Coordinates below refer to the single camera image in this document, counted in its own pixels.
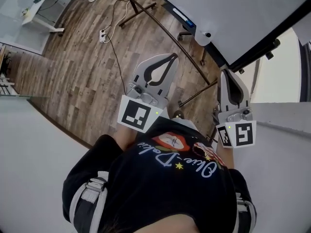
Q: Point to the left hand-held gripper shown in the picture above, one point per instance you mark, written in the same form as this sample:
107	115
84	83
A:
136	114

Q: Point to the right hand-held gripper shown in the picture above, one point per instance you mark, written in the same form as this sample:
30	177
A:
243	133

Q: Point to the blue capped white marker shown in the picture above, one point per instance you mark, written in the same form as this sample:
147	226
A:
181	14

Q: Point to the person's right forearm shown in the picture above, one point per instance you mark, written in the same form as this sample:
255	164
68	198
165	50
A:
224	156

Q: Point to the person's left forearm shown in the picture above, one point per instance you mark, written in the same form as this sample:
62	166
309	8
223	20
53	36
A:
125	138

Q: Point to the black whiteboard stand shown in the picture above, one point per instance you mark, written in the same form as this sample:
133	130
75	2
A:
170	38

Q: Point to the person's dark shoe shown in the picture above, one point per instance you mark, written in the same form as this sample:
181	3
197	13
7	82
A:
179	114

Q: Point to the white whiteboard eraser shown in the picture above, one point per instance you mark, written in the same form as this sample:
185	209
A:
202	39

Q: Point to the white power strip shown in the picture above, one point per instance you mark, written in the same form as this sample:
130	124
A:
103	36

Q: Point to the white whiteboard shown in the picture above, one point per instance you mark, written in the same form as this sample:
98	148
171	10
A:
243	13

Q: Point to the black printed t-shirt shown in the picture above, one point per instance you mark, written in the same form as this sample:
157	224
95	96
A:
145	190

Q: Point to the white desk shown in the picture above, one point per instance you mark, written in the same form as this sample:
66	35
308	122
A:
36	7

